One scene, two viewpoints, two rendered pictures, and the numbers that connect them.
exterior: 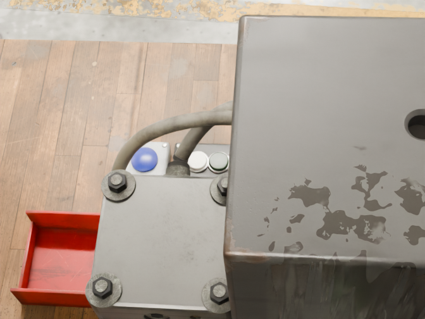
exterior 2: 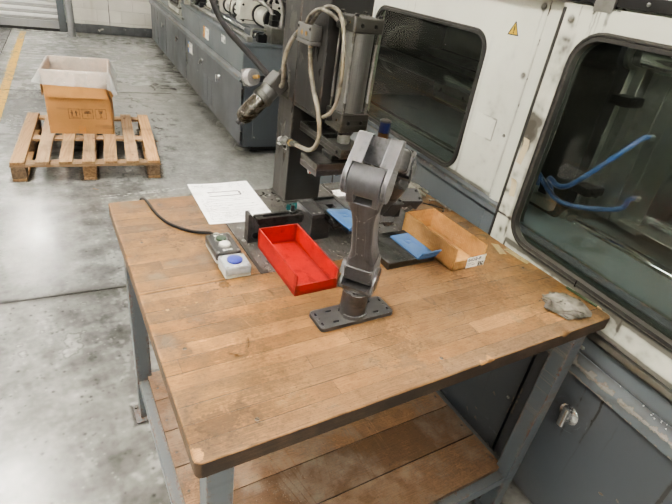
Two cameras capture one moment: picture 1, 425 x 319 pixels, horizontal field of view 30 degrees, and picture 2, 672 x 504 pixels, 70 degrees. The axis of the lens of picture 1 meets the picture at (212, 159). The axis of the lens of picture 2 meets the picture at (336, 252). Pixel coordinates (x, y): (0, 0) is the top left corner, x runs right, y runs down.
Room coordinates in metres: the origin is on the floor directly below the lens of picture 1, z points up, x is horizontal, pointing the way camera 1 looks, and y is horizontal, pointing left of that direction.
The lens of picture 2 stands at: (1.12, 1.02, 1.61)
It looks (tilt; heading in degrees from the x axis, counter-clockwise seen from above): 30 degrees down; 226
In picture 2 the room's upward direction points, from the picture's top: 9 degrees clockwise
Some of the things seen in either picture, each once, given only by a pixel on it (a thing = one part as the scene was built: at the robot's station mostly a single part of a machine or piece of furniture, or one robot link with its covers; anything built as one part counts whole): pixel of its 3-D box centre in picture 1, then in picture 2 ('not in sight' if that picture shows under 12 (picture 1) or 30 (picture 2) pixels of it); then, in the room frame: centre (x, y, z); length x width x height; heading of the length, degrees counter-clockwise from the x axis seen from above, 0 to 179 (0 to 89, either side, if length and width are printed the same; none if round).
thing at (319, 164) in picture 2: not in sight; (328, 120); (0.20, -0.04, 1.22); 0.26 x 0.18 x 0.30; 79
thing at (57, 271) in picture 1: (110, 261); (296, 256); (0.42, 0.16, 0.93); 0.25 x 0.12 x 0.06; 79
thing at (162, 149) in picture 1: (147, 169); (234, 269); (0.57, 0.10, 0.90); 0.07 x 0.07 x 0.06; 79
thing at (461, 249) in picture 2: not in sight; (443, 238); (-0.05, 0.28, 0.93); 0.25 x 0.13 x 0.08; 79
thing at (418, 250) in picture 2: not in sight; (415, 243); (0.06, 0.27, 0.93); 0.15 x 0.07 x 0.03; 81
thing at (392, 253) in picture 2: not in sight; (396, 248); (0.10, 0.23, 0.91); 0.17 x 0.16 x 0.02; 169
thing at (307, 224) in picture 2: not in sight; (331, 218); (0.19, 0.03, 0.94); 0.20 x 0.10 x 0.07; 169
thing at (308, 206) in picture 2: not in sight; (333, 205); (0.19, 0.03, 0.98); 0.20 x 0.10 x 0.01; 169
